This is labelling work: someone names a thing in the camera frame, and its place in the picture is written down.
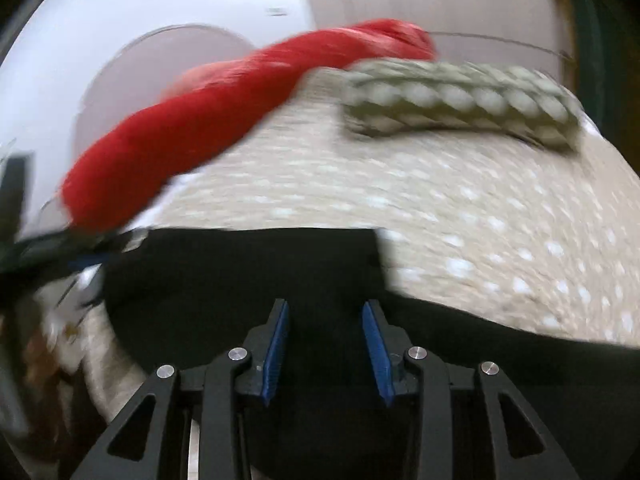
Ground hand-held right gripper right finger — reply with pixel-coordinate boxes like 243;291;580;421
361;299;581;480

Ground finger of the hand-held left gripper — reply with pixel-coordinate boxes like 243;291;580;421
20;227;151;281

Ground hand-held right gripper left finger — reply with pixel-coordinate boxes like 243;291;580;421
71;298;291;480

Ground black pants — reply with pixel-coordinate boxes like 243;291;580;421
100;226;640;480

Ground beige dotted bed sheet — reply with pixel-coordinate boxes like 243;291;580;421
75;67;640;480

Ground red blanket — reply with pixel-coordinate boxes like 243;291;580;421
61;19;437;233

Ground grey patterned pillow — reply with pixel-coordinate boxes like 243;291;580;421
341;57;585;153

